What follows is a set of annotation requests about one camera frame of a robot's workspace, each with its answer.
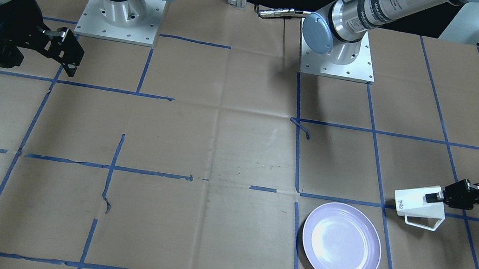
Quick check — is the white faceted cup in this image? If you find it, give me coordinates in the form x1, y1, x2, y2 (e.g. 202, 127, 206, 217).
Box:
394, 185, 446, 232

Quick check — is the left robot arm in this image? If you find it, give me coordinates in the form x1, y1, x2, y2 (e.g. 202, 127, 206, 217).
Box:
301, 0, 479, 227

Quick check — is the lavender plate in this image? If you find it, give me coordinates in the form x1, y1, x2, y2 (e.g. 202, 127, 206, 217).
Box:
301, 202, 382, 269

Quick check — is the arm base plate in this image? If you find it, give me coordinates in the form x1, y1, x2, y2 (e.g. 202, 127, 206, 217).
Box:
74, 0, 168, 48
299, 33, 375, 84

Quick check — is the silver cable connector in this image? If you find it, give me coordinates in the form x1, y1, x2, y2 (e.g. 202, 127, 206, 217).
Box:
255, 5, 312, 19

